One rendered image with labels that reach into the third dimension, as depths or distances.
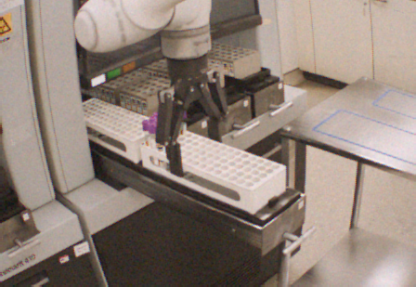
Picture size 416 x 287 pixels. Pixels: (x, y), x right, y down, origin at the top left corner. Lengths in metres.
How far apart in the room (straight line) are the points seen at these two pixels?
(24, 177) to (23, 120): 0.14
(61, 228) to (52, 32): 0.44
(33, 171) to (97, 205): 0.18
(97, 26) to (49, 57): 0.36
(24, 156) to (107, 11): 0.47
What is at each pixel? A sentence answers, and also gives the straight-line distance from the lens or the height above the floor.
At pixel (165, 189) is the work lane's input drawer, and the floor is 0.80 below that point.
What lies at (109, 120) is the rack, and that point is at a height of 0.86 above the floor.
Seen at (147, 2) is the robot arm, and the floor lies 1.21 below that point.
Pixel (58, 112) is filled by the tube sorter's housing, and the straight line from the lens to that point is 1.19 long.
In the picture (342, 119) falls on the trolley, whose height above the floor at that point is 0.82.
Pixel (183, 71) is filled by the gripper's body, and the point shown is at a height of 1.04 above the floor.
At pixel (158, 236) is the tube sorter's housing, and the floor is 0.56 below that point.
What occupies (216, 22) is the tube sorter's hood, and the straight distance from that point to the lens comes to 1.45.
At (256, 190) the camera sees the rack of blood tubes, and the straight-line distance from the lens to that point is 0.96.
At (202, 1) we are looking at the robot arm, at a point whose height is 1.17.
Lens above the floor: 1.37
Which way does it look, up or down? 25 degrees down
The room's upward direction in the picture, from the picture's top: 5 degrees counter-clockwise
